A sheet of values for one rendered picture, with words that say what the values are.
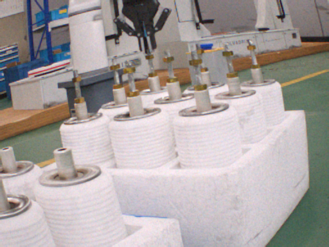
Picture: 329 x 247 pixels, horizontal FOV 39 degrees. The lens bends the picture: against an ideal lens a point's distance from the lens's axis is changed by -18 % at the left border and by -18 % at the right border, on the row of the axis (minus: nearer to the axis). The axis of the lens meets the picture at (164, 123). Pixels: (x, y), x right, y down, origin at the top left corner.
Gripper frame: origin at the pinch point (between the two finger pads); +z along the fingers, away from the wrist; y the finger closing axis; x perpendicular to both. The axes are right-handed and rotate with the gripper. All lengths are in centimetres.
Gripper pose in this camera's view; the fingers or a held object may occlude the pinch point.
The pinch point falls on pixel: (147, 44)
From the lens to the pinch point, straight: 111.0
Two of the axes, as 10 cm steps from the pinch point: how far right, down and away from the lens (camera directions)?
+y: -9.6, 1.3, 2.7
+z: 1.8, 9.7, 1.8
